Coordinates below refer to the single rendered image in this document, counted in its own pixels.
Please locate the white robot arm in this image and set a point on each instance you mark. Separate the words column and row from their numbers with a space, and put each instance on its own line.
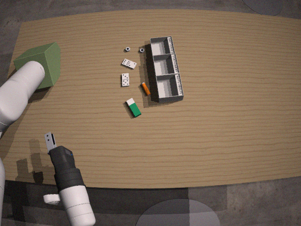
column 14, row 96

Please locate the orange aa battery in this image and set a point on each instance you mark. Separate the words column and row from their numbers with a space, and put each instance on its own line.
column 145, row 89

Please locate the white domino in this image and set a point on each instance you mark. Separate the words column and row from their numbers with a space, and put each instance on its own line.
column 129, row 63
column 125, row 79

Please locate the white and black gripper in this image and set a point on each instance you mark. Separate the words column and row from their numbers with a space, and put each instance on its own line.
column 70, row 185

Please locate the grey three-compartment bin rack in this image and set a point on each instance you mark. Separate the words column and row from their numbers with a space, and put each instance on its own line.
column 167, row 75

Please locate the green and white eraser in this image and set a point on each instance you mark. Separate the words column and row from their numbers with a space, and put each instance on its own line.
column 133, row 107

